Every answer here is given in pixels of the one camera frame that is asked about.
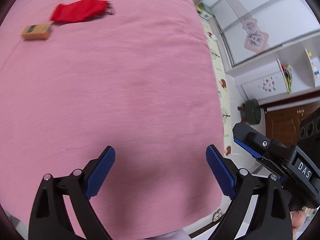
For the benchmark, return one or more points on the pink bed sheet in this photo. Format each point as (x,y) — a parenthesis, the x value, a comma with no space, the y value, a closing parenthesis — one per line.
(112,92)

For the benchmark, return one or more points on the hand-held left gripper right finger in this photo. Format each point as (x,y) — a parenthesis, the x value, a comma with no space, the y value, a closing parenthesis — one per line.
(220,170)

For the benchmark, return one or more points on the colourful items on shelf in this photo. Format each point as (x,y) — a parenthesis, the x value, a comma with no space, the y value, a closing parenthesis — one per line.
(287,77)

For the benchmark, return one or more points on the dark green round stool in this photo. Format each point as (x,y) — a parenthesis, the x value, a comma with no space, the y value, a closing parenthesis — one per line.
(252,111)

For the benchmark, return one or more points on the white wall shelf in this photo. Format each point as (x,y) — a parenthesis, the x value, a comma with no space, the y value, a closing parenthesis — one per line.
(265,80)

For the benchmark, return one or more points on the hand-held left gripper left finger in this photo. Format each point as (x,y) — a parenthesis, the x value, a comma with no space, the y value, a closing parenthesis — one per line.
(100,172)

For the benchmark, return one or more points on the long tan cardboard box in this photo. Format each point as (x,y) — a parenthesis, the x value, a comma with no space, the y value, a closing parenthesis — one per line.
(35,33)

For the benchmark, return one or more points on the red fabric pouch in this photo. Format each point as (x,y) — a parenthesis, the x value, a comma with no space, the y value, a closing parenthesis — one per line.
(77,11)

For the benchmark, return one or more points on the brown wooden cabinet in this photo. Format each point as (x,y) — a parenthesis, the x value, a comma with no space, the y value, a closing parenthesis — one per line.
(282,122)

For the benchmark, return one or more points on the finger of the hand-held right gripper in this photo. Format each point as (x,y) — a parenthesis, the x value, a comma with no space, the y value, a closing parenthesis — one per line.
(247,146)

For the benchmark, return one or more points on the white wardrobe with floral decal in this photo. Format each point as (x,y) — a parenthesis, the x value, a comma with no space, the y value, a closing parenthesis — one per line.
(250,12)

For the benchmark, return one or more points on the person's right hand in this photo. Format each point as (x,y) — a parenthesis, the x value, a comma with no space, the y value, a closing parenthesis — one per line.
(298,220)

